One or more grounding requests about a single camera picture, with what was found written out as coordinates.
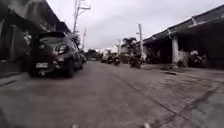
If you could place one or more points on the motorcycle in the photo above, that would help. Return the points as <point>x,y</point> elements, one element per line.
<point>116,60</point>
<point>196,59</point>
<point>135,61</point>

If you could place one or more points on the tree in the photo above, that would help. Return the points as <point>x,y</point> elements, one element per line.
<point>129,44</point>

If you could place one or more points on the grey concrete road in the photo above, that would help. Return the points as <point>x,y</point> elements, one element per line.
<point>110,100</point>

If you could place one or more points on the utility pole with crossarms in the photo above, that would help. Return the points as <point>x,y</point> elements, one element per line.
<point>77,16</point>

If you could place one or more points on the dark car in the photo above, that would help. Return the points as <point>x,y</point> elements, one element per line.
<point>53,55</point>

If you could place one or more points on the low building with roof overhang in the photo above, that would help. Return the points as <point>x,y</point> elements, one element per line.
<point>196,43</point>

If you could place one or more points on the dark building with awning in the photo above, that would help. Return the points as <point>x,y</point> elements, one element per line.
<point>20,30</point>

